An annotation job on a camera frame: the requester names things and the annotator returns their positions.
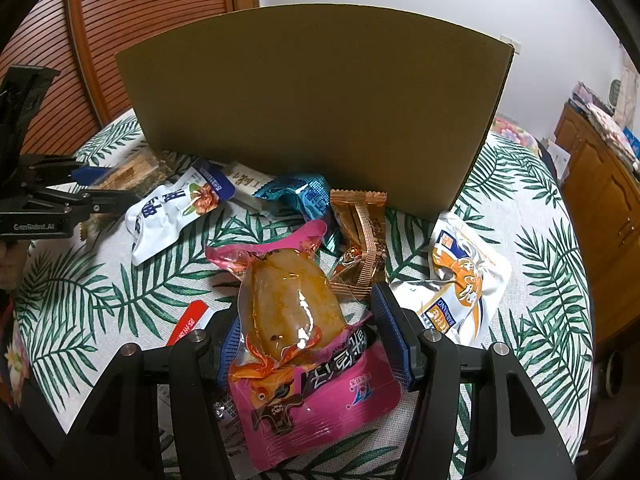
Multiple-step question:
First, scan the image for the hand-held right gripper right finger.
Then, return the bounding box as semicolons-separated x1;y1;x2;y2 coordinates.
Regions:
371;282;578;480

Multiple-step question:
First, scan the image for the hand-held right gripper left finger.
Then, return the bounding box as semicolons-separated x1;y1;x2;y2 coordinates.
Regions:
52;307;246;480

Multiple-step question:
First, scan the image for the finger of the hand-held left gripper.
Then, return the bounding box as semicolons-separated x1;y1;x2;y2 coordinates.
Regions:
17;154;109;186
25;187;133;222

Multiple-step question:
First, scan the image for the clear biscuit packet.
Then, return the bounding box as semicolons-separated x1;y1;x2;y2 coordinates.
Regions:
80;147;201;233

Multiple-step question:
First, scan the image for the pink chicken snack packet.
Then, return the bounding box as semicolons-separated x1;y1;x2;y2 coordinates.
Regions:
206;219;403;472

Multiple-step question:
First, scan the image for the orange-brown snack bar packet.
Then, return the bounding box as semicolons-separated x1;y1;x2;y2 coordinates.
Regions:
327;189;389;302

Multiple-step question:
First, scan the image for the teal foil snack packet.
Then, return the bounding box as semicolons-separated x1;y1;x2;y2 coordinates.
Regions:
255;172;343;256

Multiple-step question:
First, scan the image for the brown cardboard box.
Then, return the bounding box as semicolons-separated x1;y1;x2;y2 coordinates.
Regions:
115;4;515;222

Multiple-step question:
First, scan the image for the red and white snack packet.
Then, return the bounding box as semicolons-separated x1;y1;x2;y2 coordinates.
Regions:
165;300;213;348

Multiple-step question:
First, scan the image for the white and blue snack packet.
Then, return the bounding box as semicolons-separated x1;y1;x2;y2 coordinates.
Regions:
125;157;236;266

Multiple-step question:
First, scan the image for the white printed wrapper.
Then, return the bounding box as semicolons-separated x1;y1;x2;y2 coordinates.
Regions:
155;380;251;461

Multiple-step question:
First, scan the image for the leaf print tablecloth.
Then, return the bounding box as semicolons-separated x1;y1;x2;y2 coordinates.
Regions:
12;110;593;480

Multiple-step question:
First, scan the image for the white and orange snack packet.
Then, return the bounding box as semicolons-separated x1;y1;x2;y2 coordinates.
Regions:
387;210;513;348

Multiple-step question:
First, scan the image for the small white box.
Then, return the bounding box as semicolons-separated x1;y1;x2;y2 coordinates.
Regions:
225;161;276;211

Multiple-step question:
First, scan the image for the wooden louvered door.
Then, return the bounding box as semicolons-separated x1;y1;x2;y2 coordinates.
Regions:
0;0;261;161

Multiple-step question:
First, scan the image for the floral cushion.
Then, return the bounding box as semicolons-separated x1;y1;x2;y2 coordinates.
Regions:
492;115;543;157

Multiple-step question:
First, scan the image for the wooden cabinet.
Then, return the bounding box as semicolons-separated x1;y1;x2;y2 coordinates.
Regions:
554;102;640;346

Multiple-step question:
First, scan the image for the pile of folded cloths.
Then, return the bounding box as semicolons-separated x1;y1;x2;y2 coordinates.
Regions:
572;80;640;161

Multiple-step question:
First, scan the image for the beige hanging cloth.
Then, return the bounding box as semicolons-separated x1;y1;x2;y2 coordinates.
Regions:
620;55;640;128

